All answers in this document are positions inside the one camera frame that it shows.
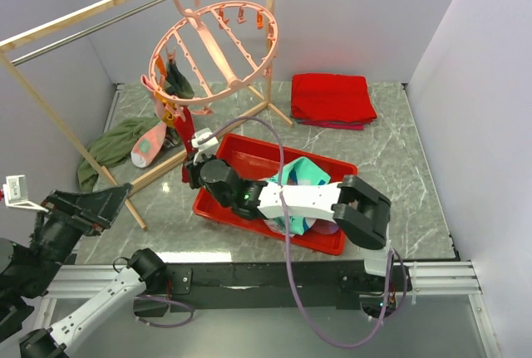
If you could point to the red plastic tray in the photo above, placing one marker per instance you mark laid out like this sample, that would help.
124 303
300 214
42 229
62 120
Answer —
258 159

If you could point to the dark green camouflage sock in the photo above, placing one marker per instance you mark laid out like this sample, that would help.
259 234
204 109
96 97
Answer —
176 83

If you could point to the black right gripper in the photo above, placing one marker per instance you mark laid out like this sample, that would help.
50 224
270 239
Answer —
194 168

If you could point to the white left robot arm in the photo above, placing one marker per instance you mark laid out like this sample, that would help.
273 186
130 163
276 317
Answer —
40 270

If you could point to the folded red cloth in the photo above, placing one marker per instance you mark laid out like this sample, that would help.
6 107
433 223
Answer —
334 99

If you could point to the metal hanging rod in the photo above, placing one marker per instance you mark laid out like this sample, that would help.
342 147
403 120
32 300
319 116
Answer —
84 33

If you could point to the red sock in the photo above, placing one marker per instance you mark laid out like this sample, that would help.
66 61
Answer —
185 129

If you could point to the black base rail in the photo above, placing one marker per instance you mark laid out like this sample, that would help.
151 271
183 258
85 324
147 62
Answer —
239 285

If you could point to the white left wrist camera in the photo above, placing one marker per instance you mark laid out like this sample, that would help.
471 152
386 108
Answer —
15 194

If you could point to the pink round clip hanger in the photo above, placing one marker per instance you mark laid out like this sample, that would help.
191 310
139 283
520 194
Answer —
170 103

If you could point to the wooden clothes rack frame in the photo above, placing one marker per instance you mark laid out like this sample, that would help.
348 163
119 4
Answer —
79 15

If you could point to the teal patterned sock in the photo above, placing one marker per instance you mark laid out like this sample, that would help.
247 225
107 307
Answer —
297 225
301 171

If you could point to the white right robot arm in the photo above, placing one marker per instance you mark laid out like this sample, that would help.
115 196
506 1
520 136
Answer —
359 210

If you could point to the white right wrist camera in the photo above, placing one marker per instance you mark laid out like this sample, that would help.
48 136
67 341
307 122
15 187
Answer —
204 144

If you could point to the olive green cloth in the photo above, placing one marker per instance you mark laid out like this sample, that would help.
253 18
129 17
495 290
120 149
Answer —
112 148

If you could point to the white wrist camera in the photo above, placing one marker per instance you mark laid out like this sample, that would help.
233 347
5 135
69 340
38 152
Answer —
15 194
204 144

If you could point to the purple maroon sock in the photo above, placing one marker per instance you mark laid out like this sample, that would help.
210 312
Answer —
324 227

